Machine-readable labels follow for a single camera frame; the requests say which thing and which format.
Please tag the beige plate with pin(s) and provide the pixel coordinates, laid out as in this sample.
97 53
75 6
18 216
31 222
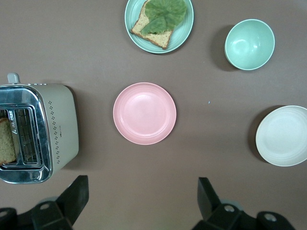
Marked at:
283 136

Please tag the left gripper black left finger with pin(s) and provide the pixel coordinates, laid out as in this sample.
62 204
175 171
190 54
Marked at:
72 198

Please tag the green lettuce leaf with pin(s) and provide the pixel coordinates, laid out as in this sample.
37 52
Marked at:
165 12

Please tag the bread slice in toaster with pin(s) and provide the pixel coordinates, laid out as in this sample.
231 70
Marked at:
6 143

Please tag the brown tablecloth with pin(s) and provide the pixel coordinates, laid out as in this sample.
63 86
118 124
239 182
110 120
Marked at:
216 143

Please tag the green bowl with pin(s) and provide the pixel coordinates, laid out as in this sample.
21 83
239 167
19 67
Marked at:
249 45

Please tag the beige toaster with chrome top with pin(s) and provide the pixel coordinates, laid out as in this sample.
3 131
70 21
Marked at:
62 115

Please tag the bread slice under lettuce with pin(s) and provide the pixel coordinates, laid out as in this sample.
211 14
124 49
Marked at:
157 39

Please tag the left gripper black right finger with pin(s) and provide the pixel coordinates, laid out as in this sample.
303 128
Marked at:
211 206

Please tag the green plate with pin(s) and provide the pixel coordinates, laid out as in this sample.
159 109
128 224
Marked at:
182 36

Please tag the pink plate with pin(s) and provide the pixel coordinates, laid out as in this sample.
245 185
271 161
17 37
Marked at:
145 113

